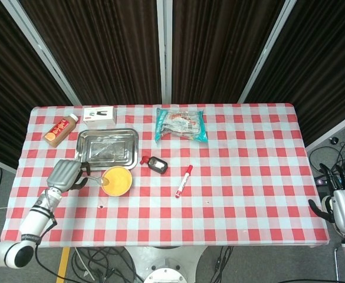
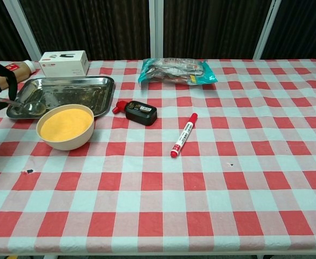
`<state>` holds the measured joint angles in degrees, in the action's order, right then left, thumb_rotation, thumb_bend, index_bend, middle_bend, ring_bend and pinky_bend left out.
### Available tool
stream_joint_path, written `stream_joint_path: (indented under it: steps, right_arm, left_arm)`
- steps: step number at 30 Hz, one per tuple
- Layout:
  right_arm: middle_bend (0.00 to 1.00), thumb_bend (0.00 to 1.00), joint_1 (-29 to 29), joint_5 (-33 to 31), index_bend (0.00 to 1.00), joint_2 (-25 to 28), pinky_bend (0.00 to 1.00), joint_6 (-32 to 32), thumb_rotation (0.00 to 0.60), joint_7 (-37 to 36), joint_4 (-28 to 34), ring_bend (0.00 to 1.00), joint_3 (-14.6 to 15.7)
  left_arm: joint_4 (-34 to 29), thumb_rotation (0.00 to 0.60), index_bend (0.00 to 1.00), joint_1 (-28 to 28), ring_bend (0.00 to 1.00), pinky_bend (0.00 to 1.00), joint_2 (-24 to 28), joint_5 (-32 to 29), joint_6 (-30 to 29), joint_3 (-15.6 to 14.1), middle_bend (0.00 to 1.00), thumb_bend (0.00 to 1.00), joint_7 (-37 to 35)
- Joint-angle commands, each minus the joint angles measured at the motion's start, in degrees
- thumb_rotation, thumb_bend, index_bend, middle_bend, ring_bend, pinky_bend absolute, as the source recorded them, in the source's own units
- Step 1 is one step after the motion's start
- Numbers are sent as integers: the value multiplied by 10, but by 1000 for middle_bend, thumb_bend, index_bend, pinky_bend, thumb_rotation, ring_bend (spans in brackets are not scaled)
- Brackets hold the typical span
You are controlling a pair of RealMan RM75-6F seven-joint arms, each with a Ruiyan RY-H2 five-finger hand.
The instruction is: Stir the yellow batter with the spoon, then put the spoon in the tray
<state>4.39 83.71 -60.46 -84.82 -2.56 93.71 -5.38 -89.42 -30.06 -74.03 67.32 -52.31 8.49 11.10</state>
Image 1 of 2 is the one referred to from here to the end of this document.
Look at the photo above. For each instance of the stainless steel rectangular tray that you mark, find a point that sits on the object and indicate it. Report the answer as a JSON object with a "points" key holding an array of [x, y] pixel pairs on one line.
{"points": [[107, 147]]}

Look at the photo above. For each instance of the red whiteboard marker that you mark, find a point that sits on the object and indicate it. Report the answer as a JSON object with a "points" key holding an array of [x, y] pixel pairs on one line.
{"points": [[184, 181]]}

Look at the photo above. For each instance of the metal spoon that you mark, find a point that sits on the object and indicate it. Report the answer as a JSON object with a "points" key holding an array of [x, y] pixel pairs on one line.
{"points": [[97, 179]]}

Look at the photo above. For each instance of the grey screen frame post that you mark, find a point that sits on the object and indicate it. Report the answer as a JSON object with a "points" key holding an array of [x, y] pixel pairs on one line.
{"points": [[266, 53], [42, 53], [164, 44]]}

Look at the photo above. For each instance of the black round floor knob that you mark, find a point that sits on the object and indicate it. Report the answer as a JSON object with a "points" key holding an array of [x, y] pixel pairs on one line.
{"points": [[334, 140]]}

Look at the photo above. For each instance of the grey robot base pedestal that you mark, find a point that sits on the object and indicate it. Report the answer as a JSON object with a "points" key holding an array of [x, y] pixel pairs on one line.
{"points": [[166, 262]]}

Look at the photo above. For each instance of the brown drink bottle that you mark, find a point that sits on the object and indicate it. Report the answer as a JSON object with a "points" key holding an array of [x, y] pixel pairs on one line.
{"points": [[58, 131]]}

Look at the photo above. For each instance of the red white checkered tablecloth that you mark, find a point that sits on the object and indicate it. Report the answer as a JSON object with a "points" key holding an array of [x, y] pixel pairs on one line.
{"points": [[219, 206]]}

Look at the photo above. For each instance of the white cardboard product box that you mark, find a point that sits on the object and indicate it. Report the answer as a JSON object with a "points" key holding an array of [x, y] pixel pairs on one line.
{"points": [[98, 116]]}

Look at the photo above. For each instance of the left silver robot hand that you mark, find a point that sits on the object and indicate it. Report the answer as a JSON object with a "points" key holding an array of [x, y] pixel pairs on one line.
{"points": [[63, 175]]}

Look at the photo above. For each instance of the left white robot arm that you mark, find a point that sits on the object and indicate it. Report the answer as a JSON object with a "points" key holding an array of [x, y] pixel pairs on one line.
{"points": [[33, 224]]}

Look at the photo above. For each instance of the teal plastic snack bag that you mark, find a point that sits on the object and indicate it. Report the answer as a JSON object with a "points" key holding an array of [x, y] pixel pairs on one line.
{"points": [[181, 125]]}

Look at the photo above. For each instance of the dark curtain screen panel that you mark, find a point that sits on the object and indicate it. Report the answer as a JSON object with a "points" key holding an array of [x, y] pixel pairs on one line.
{"points": [[101, 44], [219, 44], [322, 73], [10, 88]]}

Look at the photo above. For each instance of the yellow floor tape strip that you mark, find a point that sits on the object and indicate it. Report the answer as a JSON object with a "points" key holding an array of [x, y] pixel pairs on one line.
{"points": [[62, 265]]}

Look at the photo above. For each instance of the black ink bottle red cap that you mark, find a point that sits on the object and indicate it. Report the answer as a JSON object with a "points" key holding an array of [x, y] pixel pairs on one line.
{"points": [[157, 165]]}

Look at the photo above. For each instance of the white bowl of yellow powder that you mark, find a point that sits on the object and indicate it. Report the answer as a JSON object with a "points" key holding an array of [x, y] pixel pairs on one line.
{"points": [[116, 194]]}

